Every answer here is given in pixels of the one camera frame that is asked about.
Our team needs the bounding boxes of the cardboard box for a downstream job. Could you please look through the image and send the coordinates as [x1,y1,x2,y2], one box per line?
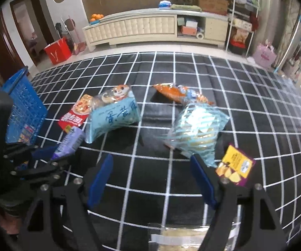
[198,0,229,15]

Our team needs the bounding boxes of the teal striped snack packet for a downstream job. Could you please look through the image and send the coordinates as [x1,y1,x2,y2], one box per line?
[163,102,231,168]

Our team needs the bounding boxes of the beige patterned curtain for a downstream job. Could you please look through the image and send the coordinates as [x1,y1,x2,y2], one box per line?
[281,0,301,71]

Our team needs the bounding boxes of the black checked tablecloth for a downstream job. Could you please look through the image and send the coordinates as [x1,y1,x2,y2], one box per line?
[22,52,301,251]

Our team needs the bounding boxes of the blue plastic basket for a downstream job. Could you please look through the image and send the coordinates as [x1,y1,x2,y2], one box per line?
[3,67,48,146]

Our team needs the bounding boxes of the white wire shelf rack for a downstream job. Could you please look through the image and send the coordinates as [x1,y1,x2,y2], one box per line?
[225,0,261,56]

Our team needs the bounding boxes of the red paper bag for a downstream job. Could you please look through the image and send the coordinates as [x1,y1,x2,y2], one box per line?
[44,37,72,65]

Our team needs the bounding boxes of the brown door frame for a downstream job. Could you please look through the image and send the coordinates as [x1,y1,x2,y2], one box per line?
[9,0,58,67]

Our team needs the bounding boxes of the pink tote bag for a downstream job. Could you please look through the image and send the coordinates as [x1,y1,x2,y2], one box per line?
[252,39,278,70]

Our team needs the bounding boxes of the red pizza snack packet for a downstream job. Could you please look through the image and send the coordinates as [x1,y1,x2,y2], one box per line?
[58,94,93,133]

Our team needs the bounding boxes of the floor mop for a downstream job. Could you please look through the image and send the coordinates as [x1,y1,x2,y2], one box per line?
[55,16,81,55]

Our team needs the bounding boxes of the orange snack packet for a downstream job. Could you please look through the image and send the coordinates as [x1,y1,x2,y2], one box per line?
[152,83,215,105]

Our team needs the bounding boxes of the cream TV cabinet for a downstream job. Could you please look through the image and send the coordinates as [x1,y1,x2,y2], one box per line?
[82,8,229,52]

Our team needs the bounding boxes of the yellow purple snack packet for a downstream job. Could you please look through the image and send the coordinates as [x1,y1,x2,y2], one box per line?
[215,144,256,187]

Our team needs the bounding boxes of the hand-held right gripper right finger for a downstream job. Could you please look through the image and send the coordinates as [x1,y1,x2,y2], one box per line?
[191,154,288,251]

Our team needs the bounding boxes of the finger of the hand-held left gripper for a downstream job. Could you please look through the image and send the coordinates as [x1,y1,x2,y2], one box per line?
[3,145,59,163]
[10,156,73,181]

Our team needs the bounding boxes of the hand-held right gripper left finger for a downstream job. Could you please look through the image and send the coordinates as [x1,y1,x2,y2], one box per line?
[18,154,114,251]

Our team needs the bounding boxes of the light blue snack packet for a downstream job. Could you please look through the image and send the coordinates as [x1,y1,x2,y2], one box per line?
[84,84,142,144]

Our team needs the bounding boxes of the green folded cloth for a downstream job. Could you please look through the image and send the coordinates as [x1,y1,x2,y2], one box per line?
[171,4,202,12]

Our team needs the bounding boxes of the clear cracker packet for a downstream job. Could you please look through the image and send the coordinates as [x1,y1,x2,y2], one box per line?
[148,222,238,251]

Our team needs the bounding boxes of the small orange box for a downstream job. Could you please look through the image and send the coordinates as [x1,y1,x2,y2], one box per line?
[180,26,196,36]

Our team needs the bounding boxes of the arched silver frame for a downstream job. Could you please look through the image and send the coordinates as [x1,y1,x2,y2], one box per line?
[277,29,301,71]

